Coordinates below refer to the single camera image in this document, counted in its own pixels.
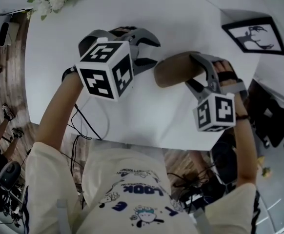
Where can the person's right forearm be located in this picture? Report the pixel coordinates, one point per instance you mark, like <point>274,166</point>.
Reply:
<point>244,150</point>

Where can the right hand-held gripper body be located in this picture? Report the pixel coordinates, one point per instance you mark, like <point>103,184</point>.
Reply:
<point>215,113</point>

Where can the person's cream printed shirt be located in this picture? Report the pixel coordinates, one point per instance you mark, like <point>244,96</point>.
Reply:
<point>132,179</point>

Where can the person's left forearm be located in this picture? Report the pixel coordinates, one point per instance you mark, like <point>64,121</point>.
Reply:
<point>56,113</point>

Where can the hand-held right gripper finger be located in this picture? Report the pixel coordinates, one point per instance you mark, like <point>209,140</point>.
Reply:
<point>198,91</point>
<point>209,64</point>

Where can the person's left hand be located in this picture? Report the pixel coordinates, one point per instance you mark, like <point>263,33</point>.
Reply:
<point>122,31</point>

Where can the pink flower vase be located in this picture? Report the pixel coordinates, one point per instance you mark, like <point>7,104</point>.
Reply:
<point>266,172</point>

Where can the white black floor appliance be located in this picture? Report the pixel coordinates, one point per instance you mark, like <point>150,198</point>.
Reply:
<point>5,33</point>

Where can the black office chair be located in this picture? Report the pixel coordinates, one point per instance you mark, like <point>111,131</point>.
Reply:
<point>276,116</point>

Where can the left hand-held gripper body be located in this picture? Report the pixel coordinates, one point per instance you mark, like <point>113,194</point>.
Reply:
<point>103,69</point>

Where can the black framed deer picture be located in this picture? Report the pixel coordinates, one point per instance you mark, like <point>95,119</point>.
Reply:
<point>254,36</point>

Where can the person's right hand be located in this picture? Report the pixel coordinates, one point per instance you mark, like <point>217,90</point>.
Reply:
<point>226,75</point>

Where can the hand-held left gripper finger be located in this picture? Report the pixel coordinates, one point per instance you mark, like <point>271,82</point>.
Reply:
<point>143,63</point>
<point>148,34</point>

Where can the black wristband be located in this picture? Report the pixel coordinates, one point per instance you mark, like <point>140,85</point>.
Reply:
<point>68,74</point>

